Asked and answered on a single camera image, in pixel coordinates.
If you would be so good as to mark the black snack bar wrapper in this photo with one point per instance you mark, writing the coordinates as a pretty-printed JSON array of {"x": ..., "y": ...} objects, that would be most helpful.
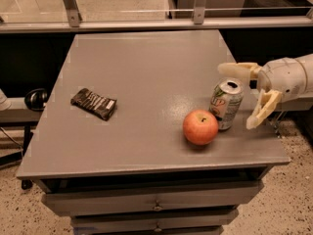
[{"x": 94, "y": 104}]

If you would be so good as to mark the grey drawer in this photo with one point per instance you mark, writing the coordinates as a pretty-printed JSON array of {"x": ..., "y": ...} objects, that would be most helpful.
[
  {"x": 153, "y": 199},
  {"x": 153, "y": 221}
]

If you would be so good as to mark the upper grey drawer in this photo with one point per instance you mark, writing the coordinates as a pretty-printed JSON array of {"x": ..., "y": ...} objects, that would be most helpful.
[{"x": 153, "y": 199}]

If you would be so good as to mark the black round object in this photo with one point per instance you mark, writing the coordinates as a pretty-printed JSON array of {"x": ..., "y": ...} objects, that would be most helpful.
[{"x": 36, "y": 99}]

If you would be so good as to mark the metal railing with glass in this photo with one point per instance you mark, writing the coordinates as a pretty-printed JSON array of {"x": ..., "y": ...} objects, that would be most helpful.
[{"x": 117, "y": 15}]

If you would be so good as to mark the lower grey drawer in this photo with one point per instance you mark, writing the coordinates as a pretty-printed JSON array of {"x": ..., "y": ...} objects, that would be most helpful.
[{"x": 153, "y": 221}]

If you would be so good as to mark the silver 7up soda can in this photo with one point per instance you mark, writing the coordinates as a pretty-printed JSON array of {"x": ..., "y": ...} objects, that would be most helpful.
[{"x": 226, "y": 100}]

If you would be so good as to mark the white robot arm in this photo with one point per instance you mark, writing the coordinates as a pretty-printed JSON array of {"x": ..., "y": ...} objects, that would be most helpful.
[{"x": 309, "y": 72}]

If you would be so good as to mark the grey drawer cabinet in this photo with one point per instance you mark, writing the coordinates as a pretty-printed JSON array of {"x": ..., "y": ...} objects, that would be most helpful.
[{"x": 156, "y": 78}]

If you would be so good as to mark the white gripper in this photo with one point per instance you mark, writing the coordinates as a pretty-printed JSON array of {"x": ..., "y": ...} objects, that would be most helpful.
[{"x": 283, "y": 76}]

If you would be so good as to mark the red apple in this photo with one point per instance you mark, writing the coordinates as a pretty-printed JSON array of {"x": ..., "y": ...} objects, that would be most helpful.
[{"x": 200, "y": 127}]

